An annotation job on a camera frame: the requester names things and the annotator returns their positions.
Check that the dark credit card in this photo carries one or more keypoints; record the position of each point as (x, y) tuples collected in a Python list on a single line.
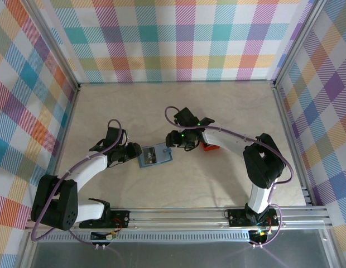
[(150, 155)]

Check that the blue card holder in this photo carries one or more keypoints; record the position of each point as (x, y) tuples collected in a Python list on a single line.
[(163, 159)]

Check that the red card box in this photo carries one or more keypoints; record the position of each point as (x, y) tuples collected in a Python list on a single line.
[(210, 148)]

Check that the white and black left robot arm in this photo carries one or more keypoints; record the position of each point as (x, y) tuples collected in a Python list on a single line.
[(89, 170)]

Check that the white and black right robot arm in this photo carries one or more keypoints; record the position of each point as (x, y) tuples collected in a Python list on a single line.
[(226, 139)]

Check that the grey metal panel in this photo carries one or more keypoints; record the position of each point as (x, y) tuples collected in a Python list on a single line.
[(175, 257)]

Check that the thin aluminium back rail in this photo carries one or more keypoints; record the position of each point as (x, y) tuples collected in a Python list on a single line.
[(175, 82)]

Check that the aluminium side rail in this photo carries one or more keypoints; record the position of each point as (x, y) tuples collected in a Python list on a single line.
[(69, 123), (292, 139)]

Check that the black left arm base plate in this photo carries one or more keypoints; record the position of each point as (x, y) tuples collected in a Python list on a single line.
[(124, 217)]

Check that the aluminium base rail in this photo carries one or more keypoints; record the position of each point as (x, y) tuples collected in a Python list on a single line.
[(175, 220)]

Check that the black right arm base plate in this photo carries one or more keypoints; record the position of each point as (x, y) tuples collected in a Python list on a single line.
[(235, 219)]

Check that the aluminium frame post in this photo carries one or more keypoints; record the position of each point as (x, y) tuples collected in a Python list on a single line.
[(297, 42), (56, 42)]

